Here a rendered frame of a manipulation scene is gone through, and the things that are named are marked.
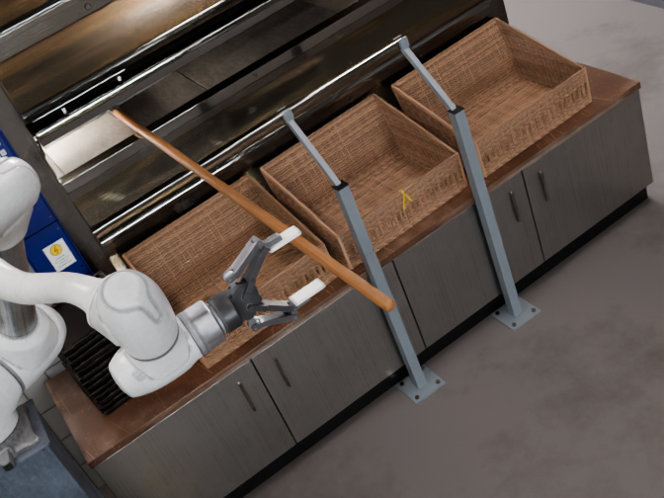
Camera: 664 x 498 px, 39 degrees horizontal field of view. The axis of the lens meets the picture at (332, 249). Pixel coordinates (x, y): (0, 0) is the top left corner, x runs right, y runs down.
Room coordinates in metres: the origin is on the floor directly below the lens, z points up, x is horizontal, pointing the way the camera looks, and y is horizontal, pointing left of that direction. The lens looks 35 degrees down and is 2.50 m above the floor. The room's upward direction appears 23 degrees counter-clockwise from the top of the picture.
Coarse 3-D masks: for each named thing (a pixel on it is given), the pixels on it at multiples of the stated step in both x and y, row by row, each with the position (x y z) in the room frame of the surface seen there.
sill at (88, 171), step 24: (360, 0) 3.29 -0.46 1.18; (384, 0) 3.27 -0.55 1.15; (336, 24) 3.20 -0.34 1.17; (288, 48) 3.14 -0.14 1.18; (240, 72) 3.12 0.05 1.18; (264, 72) 3.10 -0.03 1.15; (216, 96) 3.04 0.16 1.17; (168, 120) 2.98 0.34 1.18; (120, 144) 2.96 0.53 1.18; (144, 144) 2.94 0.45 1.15; (96, 168) 2.88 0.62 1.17
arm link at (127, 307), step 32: (0, 288) 1.56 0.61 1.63; (32, 288) 1.47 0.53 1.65; (64, 288) 1.38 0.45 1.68; (96, 288) 1.32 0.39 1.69; (128, 288) 1.26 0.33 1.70; (96, 320) 1.28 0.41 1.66; (128, 320) 1.23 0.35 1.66; (160, 320) 1.26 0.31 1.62; (128, 352) 1.28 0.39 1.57; (160, 352) 1.27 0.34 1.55
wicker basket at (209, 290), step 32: (256, 192) 2.98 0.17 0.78; (192, 224) 2.90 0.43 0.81; (224, 224) 2.92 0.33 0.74; (256, 224) 2.93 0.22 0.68; (288, 224) 2.80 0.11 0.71; (128, 256) 2.82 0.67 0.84; (160, 256) 2.84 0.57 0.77; (192, 256) 2.86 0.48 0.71; (224, 256) 2.87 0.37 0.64; (288, 256) 2.79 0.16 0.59; (160, 288) 2.80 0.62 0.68; (192, 288) 2.81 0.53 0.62; (224, 288) 2.76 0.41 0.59; (288, 288) 2.51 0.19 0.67; (224, 352) 2.41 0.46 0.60
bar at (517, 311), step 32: (416, 64) 2.80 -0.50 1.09; (256, 128) 2.67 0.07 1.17; (320, 160) 2.59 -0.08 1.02; (160, 192) 2.56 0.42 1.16; (480, 192) 2.64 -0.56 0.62; (96, 224) 2.50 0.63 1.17; (352, 224) 2.49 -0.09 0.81; (384, 288) 2.49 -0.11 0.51; (512, 288) 2.64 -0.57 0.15; (512, 320) 2.63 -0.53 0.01; (416, 384) 2.49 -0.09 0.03
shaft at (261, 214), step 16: (144, 128) 2.93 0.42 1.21; (160, 144) 2.77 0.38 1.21; (176, 160) 2.66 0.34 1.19; (192, 160) 2.58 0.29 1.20; (208, 176) 2.44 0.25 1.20; (224, 192) 2.33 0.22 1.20; (256, 208) 2.17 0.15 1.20; (272, 224) 2.07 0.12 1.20; (304, 240) 1.93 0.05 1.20; (320, 256) 1.85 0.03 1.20; (336, 272) 1.77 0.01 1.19; (352, 272) 1.74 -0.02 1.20; (368, 288) 1.66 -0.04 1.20; (384, 304) 1.59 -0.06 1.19
